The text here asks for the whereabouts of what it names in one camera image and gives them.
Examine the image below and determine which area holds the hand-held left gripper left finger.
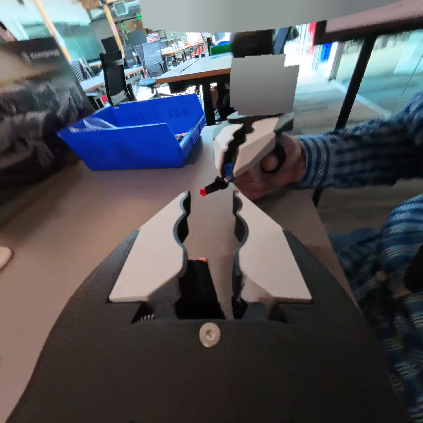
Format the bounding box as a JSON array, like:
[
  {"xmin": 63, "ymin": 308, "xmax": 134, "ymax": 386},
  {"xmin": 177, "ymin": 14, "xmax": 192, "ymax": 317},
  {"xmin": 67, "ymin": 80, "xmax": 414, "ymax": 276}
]
[{"xmin": 108, "ymin": 191, "xmax": 192, "ymax": 304}]

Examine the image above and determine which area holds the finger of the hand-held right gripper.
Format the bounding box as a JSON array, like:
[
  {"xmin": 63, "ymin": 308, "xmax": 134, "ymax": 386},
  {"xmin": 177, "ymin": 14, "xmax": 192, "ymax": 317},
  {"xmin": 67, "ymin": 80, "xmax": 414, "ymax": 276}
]
[
  {"xmin": 232, "ymin": 117, "xmax": 282, "ymax": 180},
  {"xmin": 213, "ymin": 123, "xmax": 246, "ymax": 173}
]

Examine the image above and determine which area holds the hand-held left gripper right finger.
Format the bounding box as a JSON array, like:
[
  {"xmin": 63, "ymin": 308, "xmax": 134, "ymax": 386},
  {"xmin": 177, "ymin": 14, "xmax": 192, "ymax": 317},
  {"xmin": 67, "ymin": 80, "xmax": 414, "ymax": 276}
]
[{"xmin": 232, "ymin": 190, "xmax": 313, "ymax": 314}]

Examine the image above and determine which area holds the black lego gear assembly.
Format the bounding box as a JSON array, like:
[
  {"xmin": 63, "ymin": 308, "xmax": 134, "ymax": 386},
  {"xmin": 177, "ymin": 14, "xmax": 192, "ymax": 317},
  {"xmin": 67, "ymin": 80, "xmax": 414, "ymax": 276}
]
[{"xmin": 200, "ymin": 163, "xmax": 236, "ymax": 197}]

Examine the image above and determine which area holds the person's right forearm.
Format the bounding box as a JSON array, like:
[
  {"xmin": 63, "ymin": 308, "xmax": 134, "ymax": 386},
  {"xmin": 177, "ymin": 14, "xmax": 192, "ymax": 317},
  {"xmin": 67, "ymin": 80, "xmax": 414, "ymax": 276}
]
[{"xmin": 294, "ymin": 93, "xmax": 423, "ymax": 190}]

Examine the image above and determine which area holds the black lego set box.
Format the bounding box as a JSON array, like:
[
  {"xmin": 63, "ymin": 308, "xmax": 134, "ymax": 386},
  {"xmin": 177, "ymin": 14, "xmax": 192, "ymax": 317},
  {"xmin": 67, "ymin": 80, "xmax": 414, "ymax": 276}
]
[{"xmin": 0, "ymin": 36, "xmax": 95, "ymax": 199}]

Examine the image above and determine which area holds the person's right hand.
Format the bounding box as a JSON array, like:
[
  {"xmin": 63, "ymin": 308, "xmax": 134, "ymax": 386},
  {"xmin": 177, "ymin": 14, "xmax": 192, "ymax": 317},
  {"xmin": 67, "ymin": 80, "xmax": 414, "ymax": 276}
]
[{"xmin": 235, "ymin": 134, "xmax": 306, "ymax": 201}]

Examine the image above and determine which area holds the background office table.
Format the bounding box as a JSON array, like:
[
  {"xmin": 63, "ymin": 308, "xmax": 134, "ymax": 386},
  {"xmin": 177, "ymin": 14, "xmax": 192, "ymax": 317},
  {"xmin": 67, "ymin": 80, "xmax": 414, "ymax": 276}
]
[{"xmin": 155, "ymin": 54, "xmax": 232, "ymax": 127}]

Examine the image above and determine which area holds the black table leg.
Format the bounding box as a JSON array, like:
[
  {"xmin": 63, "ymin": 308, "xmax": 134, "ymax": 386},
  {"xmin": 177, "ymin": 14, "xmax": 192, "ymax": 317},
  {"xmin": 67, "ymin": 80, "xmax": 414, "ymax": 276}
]
[{"xmin": 312, "ymin": 35, "xmax": 377, "ymax": 207}]

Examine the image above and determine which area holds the blue plastic bin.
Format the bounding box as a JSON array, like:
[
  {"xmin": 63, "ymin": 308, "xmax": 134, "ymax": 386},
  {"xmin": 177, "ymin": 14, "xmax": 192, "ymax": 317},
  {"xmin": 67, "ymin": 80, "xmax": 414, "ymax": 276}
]
[{"xmin": 57, "ymin": 93, "xmax": 207, "ymax": 171}]

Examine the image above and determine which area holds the teal seat office chair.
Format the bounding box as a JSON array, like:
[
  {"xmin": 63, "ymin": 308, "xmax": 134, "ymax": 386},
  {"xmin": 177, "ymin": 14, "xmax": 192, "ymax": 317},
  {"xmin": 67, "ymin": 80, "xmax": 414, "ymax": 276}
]
[{"xmin": 141, "ymin": 41, "xmax": 166, "ymax": 97}]

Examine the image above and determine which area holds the person's plaid shirt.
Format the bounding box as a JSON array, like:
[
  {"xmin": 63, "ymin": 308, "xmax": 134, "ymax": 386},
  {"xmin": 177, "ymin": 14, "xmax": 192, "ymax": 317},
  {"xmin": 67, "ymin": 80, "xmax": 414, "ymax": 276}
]
[{"xmin": 330, "ymin": 195, "xmax": 423, "ymax": 423}]

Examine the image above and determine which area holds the black mesh office chair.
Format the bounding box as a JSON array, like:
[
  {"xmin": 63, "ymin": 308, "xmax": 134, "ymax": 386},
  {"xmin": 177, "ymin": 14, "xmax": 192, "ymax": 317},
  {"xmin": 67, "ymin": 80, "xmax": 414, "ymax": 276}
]
[{"xmin": 99, "ymin": 36, "xmax": 137, "ymax": 108}]

